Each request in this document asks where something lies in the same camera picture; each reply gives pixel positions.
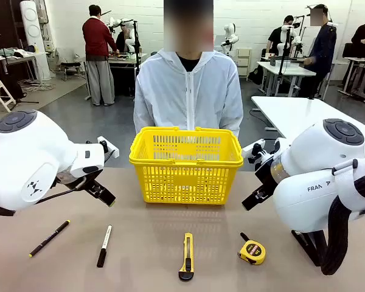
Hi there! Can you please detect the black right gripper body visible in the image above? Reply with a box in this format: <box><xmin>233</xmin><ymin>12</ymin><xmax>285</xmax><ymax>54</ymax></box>
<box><xmin>255</xmin><ymin>161</ymin><xmax>277</xmax><ymax>195</ymax></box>

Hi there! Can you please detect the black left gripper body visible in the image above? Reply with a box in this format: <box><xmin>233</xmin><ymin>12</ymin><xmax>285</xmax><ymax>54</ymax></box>
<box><xmin>75</xmin><ymin>165</ymin><xmax>104</xmax><ymax>192</ymax></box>

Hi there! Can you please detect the white marker with black cap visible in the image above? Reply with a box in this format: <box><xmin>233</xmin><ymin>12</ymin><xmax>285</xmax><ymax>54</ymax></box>
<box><xmin>96</xmin><ymin>224</ymin><xmax>113</xmax><ymax>268</ymax></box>

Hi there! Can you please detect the yellow utility knife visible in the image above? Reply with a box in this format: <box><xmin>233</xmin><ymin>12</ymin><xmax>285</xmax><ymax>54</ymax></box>
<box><xmin>178</xmin><ymin>232</ymin><xmax>195</xmax><ymax>281</ymax></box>

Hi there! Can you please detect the yellow plastic shopping basket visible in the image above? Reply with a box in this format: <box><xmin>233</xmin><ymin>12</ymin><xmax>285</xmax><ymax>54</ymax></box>
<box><xmin>128</xmin><ymin>126</ymin><xmax>244</xmax><ymax>206</ymax></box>

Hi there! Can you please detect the person in white hooded jacket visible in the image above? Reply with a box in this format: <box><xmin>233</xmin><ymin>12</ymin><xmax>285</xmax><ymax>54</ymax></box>
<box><xmin>133</xmin><ymin>0</ymin><xmax>244</xmax><ymax>139</ymax></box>

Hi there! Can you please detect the person in red sweater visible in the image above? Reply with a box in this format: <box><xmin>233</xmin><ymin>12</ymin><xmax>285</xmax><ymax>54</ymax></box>
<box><xmin>82</xmin><ymin>4</ymin><xmax>118</xmax><ymax>107</ymax></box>

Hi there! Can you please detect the person in navy jacket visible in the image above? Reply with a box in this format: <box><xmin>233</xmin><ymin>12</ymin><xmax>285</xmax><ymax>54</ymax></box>
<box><xmin>304</xmin><ymin>4</ymin><xmax>338</xmax><ymax>100</ymax></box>

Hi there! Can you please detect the person in black t-shirt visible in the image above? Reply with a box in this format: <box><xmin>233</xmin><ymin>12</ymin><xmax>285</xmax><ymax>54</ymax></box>
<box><xmin>266</xmin><ymin>15</ymin><xmax>294</xmax><ymax>58</ymax></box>

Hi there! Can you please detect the yellow tape measure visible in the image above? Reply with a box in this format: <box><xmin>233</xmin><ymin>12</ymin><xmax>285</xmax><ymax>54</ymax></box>
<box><xmin>237</xmin><ymin>232</ymin><xmax>266</xmax><ymax>265</ymax></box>

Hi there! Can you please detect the large white table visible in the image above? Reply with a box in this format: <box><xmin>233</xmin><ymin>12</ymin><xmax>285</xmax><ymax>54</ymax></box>
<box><xmin>251</xmin><ymin>96</ymin><xmax>365</xmax><ymax>144</ymax></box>

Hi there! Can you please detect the thin black yellow-tipped pen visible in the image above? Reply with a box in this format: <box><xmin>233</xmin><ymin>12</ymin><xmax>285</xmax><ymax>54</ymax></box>
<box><xmin>29</xmin><ymin>219</ymin><xmax>71</xmax><ymax>259</ymax></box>

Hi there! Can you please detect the white background work table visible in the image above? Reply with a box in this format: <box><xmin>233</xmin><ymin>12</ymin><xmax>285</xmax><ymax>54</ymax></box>
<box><xmin>257</xmin><ymin>60</ymin><xmax>317</xmax><ymax>98</ymax></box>

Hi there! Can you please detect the clear plastic bin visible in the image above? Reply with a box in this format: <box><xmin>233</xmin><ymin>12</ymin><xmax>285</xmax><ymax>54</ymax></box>
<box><xmin>275</xmin><ymin>59</ymin><xmax>301</xmax><ymax>68</ymax></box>

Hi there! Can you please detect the small white shelf cart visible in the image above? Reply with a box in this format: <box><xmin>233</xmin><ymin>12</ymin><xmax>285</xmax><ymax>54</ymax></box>
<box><xmin>236</xmin><ymin>47</ymin><xmax>252</xmax><ymax>77</ymax></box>

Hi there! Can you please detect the black tripod pole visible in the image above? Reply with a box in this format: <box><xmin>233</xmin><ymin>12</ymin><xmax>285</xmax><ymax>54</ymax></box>
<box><xmin>133</xmin><ymin>20</ymin><xmax>143</xmax><ymax>102</ymax></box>
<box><xmin>276</xmin><ymin>26</ymin><xmax>293</xmax><ymax>92</ymax></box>

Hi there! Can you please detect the white wooden folding chair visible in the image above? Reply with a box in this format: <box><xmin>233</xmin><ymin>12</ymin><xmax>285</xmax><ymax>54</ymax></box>
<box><xmin>0</xmin><ymin>71</ymin><xmax>16</xmax><ymax>113</ymax></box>

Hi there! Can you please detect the cluttered grey side table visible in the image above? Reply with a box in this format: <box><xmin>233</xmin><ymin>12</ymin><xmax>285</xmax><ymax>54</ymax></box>
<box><xmin>0</xmin><ymin>48</ymin><xmax>48</xmax><ymax>88</ymax></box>

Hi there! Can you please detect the white tower air conditioner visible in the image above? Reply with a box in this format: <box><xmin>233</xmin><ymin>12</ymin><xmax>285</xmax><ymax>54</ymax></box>
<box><xmin>19</xmin><ymin>0</ymin><xmax>51</xmax><ymax>80</ymax></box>

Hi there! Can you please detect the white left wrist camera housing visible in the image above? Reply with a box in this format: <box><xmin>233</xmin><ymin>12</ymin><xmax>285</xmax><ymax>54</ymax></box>
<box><xmin>69</xmin><ymin>142</ymin><xmax>106</xmax><ymax>179</ymax></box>

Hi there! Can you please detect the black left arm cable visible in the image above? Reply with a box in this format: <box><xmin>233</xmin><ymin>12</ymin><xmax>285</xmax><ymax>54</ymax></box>
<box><xmin>0</xmin><ymin>178</ymin><xmax>89</xmax><ymax>217</ymax></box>

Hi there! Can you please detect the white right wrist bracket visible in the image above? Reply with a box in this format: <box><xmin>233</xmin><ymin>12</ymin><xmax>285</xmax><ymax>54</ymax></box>
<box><xmin>242</xmin><ymin>138</ymin><xmax>267</xmax><ymax>159</ymax></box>

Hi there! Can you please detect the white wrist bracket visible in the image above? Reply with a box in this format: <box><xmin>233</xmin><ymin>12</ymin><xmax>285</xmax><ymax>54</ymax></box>
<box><xmin>97</xmin><ymin>136</ymin><xmax>120</xmax><ymax>159</ymax></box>
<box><xmin>242</xmin><ymin>138</ymin><xmax>267</xmax><ymax>159</ymax></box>

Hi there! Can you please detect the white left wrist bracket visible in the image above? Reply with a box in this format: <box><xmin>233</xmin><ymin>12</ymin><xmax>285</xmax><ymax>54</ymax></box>
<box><xmin>97</xmin><ymin>136</ymin><xmax>120</xmax><ymax>159</ymax></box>

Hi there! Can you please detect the black right arm cable sleeve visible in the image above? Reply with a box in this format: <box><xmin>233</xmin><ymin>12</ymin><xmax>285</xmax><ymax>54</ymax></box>
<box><xmin>291</xmin><ymin>175</ymin><xmax>365</xmax><ymax>276</ymax></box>

